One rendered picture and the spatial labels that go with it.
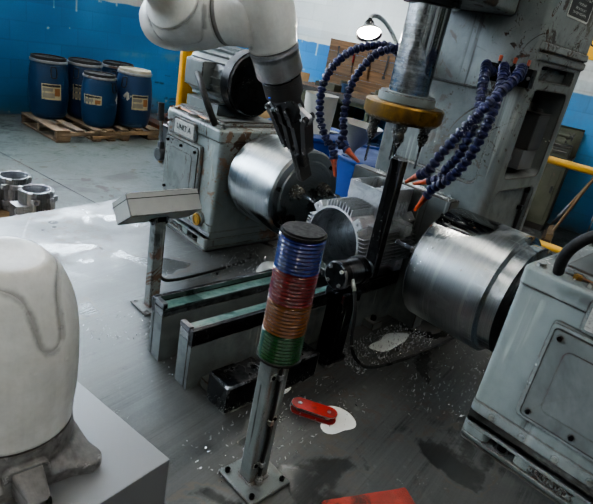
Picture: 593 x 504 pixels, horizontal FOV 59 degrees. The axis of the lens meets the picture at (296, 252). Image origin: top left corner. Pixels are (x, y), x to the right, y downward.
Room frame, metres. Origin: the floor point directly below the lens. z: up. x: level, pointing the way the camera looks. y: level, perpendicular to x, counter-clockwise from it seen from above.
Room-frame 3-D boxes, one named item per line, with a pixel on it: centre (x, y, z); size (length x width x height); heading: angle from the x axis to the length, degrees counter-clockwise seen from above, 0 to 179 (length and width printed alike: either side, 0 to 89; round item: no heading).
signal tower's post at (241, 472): (0.61, 0.00, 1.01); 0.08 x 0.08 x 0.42; 47
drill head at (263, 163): (1.45, 0.11, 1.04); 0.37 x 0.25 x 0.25; 47
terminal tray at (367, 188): (1.23, -0.17, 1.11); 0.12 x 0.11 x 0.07; 136
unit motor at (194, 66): (1.62, 0.34, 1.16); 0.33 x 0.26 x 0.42; 47
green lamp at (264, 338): (0.61, 0.00, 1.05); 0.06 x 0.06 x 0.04
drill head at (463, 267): (0.99, -0.39, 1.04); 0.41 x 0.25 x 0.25; 47
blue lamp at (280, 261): (0.61, 0.00, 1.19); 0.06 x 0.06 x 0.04
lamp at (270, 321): (0.61, 0.00, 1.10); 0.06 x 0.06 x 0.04
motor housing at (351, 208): (1.21, -0.14, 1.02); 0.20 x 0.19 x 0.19; 136
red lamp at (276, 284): (0.61, 0.00, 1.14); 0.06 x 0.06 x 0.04
